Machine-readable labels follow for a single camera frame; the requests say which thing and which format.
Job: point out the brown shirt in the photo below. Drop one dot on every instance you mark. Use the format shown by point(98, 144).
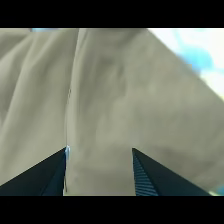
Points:
point(110, 100)

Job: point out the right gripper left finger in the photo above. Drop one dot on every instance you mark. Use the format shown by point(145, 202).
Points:
point(43, 181)

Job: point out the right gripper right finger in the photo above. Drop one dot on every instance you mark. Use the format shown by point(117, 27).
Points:
point(156, 181)

